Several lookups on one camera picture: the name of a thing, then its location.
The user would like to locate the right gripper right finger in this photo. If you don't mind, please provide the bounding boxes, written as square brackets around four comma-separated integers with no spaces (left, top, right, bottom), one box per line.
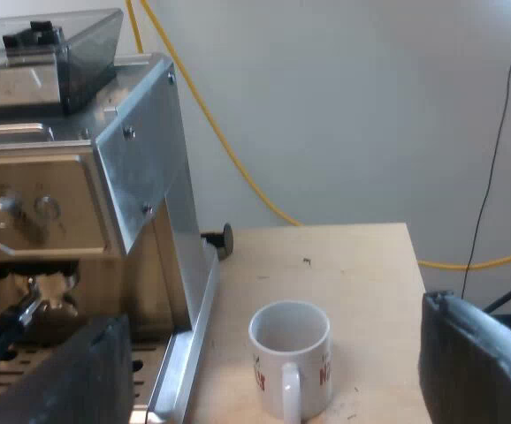
[417,289,511,424]

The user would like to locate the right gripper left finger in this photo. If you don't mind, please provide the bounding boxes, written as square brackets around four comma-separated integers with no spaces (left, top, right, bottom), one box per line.
[0,314,135,424]

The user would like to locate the steel espresso machine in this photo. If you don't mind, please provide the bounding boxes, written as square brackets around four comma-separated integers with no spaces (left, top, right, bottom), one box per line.
[0,52,181,424]

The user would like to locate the white mug red black print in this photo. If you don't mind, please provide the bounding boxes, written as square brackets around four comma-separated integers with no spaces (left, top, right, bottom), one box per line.
[248,300,333,424]

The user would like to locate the clear bean box dark lid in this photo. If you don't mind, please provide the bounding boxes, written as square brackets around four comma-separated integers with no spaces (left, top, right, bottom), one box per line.
[0,7,125,117]

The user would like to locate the filter holder with red-ended handle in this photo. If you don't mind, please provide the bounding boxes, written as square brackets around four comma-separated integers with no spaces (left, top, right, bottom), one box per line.
[0,269,80,391]

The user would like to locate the black cable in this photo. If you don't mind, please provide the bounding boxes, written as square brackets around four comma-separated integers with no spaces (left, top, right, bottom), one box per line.
[460,0,511,302]

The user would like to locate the yellow cable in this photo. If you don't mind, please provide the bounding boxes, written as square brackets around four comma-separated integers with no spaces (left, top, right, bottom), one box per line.
[126,0,145,55]
[139,0,511,271]

